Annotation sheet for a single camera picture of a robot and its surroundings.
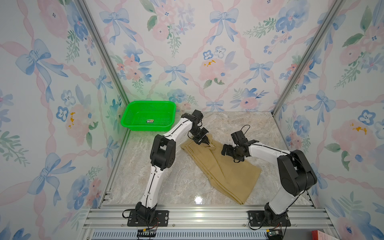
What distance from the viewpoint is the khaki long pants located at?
2.73 ft

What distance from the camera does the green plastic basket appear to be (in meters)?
1.12

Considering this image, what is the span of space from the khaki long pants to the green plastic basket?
31cm
